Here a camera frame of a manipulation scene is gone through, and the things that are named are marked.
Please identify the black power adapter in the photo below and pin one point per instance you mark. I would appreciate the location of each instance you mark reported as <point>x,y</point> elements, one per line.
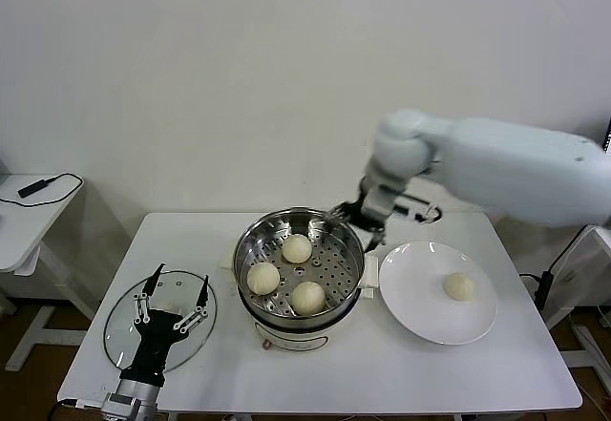
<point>33,188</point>

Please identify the white round plate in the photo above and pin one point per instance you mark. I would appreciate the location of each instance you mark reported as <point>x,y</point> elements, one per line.
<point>415,287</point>

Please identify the white side table with adapter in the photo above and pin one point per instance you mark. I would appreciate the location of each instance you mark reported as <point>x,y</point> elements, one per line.
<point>24,235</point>

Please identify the white side table with laptop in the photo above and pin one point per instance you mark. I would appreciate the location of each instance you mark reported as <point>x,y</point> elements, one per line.
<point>563,306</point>

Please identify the stainless steel steamer pot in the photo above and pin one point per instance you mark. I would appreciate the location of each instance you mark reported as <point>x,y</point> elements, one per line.
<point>291,337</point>

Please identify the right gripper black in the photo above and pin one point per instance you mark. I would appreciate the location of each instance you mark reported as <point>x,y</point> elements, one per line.
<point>367,219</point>

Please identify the round glass pot lid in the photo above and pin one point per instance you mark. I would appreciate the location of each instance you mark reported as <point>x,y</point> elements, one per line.
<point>191,349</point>

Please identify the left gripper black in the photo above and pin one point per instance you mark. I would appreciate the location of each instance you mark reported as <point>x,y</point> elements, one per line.
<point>153,344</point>

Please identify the stainless steel steamer basket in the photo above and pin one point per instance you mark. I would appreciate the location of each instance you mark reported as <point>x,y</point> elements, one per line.
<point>334,258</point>

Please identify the white steamed baozi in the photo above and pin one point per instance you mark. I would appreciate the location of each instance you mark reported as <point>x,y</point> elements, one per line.
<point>459,287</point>
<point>263,279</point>
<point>308,298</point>
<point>297,248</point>

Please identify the open laptop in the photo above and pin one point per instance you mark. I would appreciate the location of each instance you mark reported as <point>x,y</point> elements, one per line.
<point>609,139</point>

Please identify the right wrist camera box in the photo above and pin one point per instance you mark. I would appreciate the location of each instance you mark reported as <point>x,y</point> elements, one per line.
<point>420,210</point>

